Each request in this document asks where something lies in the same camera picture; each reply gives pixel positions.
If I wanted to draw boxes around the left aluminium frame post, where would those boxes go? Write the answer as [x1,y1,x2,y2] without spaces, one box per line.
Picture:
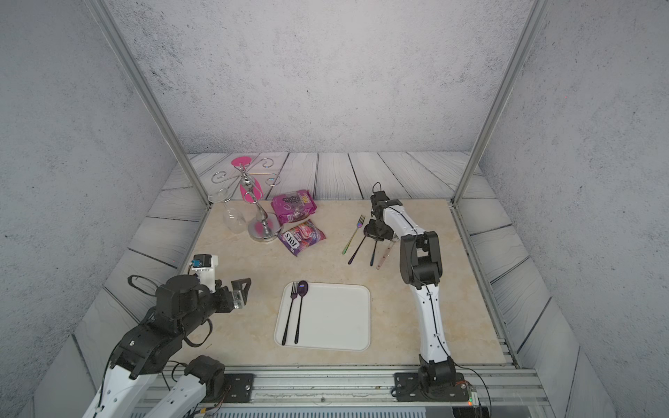
[85,0,212,209]

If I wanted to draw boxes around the clear wine glass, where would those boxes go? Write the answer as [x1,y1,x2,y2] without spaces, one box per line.
[209,188,247,234]

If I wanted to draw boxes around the purple candy packet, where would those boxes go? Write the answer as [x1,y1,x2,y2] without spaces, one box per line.
[279,219,327,257]

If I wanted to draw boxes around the silver glass holder stand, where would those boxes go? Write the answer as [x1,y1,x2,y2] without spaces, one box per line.
[210,157,282,242]

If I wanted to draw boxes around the silver spoon pink handle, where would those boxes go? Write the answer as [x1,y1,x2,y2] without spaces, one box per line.
[376,240,397,270]

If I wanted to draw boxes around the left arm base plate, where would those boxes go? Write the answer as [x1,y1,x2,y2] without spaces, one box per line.
[199,373,255,404]

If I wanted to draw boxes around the rainbow purple spoon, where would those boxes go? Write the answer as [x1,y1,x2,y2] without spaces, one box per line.
[348,236,367,265]

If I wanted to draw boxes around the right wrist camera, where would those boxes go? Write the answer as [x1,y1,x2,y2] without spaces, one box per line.
[370,190,390,207]

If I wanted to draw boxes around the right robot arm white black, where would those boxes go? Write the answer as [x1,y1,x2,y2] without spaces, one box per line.
[369,190,457,394]

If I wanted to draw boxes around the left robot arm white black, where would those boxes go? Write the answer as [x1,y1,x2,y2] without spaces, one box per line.
[85,274,254,417]

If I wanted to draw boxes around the aluminium frame post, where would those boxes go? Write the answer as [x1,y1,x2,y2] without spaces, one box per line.
[85,0,212,209]
[451,0,549,206]

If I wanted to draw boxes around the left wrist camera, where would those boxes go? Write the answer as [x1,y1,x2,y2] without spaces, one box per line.
[189,254,219,293]

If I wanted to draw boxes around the right aluminium frame post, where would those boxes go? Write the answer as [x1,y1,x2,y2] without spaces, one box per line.
[451,0,549,206]

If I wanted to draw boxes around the white square tray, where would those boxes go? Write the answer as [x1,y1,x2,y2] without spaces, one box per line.
[274,282,371,352]

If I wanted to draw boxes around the magenta snack packet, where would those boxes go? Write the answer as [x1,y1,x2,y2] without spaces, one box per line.
[271,189,317,225]

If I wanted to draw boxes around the blue fork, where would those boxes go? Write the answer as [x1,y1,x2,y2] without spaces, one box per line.
[369,240,378,266]

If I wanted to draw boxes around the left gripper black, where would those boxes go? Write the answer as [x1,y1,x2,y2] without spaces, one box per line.
[178,275,253,341]

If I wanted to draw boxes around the dark purple fork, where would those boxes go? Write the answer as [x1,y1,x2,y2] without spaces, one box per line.
[282,282,299,346]

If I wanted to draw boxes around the rainbow green fork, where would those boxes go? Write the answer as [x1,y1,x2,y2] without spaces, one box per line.
[341,214,366,254]

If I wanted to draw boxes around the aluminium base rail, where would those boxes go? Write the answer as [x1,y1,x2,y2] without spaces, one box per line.
[119,365,555,418]

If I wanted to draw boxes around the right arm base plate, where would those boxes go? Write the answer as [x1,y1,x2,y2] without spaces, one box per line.
[390,372,472,404]

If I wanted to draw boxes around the pink wine glass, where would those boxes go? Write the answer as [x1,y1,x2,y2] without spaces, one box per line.
[232,156,263,204]

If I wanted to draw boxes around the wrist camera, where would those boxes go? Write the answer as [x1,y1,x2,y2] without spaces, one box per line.
[189,254,219,293]
[370,190,390,207]

